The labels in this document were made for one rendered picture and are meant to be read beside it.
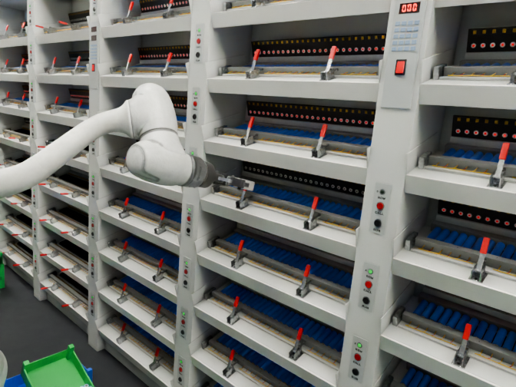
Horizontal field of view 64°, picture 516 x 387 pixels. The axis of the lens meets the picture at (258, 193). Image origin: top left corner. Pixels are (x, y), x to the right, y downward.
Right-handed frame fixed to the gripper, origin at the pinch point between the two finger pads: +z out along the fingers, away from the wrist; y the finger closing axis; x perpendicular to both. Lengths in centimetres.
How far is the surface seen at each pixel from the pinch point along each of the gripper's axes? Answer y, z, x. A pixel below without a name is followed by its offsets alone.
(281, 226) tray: 18.2, -0.1, -9.4
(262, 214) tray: 9.6, 1.0, -7.6
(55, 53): -158, -3, 46
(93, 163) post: -93, -1, -7
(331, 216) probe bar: 30.5, 5.1, -3.0
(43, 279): -158, 19, -85
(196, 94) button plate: -22.3, -9.3, 25.6
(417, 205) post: 52, 8, 5
